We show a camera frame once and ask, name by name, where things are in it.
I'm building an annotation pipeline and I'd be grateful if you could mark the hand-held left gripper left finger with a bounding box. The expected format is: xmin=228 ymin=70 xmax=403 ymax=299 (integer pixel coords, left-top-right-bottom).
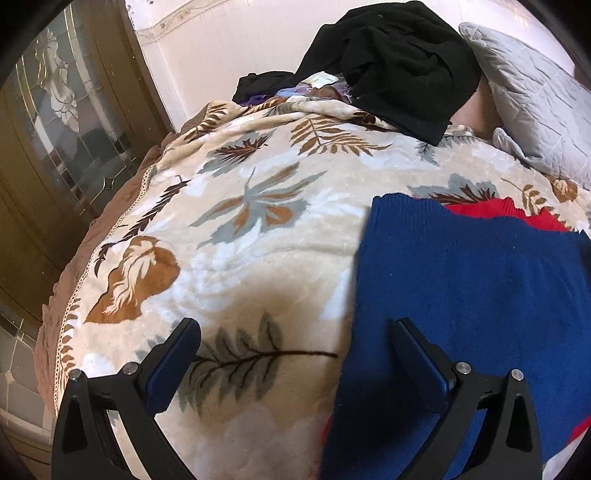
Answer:
xmin=50 ymin=318 xmax=202 ymax=480

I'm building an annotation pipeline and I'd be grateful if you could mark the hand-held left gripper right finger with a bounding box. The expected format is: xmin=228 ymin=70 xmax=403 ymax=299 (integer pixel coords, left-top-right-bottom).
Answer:
xmin=392 ymin=318 xmax=543 ymax=480

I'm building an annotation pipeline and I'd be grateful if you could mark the red and blue shirt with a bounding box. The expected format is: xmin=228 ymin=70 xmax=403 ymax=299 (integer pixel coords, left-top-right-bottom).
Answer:
xmin=318 ymin=193 xmax=591 ymax=480

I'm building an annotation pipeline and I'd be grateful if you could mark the leaf print blanket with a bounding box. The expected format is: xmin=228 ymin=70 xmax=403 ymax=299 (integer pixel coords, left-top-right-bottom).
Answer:
xmin=34 ymin=99 xmax=591 ymax=480

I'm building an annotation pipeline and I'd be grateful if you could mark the wooden door with glass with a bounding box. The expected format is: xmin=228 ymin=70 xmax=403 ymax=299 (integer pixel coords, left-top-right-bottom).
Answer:
xmin=0 ymin=0 xmax=177 ymax=462

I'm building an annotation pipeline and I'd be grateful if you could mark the beige pillow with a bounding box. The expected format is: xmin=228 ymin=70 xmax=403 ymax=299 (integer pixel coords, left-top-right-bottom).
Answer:
xmin=450 ymin=76 xmax=506 ymax=139

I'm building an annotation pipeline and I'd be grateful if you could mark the grey quilted pillow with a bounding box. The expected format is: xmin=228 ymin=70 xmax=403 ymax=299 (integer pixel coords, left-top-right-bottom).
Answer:
xmin=458 ymin=21 xmax=591 ymax=178

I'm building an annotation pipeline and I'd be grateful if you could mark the small black cloth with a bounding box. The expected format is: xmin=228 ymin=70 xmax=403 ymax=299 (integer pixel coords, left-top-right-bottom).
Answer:
xmin=232 ymin=70 xmax=301 ymax=105

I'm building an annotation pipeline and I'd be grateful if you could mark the purple cloth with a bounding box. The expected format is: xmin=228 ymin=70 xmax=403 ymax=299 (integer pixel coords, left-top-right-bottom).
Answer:
xmin=252 ymin=80 xmax=356 ymax=105

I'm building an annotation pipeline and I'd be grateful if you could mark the black garment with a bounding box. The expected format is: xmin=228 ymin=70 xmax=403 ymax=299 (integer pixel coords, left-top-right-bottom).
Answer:
xmin=295 ymin=0 xmax=483 ymax=146

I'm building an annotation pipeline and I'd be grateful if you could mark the white packet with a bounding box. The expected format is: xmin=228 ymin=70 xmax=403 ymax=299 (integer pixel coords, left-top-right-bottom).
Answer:
xmin=302 ymin=73 xmax=338 ymax=89

